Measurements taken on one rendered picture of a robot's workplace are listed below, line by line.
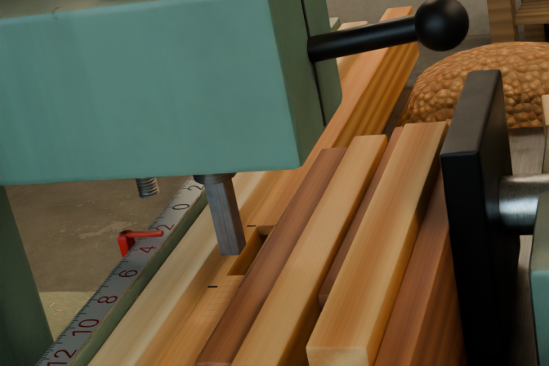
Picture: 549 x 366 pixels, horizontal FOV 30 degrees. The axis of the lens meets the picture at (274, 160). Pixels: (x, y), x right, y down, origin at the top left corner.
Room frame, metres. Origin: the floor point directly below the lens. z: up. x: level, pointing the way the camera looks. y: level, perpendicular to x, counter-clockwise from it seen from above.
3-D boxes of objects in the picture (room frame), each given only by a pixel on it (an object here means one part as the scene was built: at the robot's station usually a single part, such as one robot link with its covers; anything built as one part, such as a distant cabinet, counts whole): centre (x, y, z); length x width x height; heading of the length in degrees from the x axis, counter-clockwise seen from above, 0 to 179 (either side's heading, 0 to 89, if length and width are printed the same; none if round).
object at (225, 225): (0.39, 0.02, 0.97); 0.01 x 0.01 x 0.05; 69
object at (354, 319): (0.35, -0.04, 0.94); 0.18 x 0.02 x 0.07; 159
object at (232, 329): (0.40, 0.00, 0.92); 0.19 x 0.02 x 0.05; 159
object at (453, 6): (0.36, -0.05, 1.04); 0.06 x 0.02 x 0.02; 69
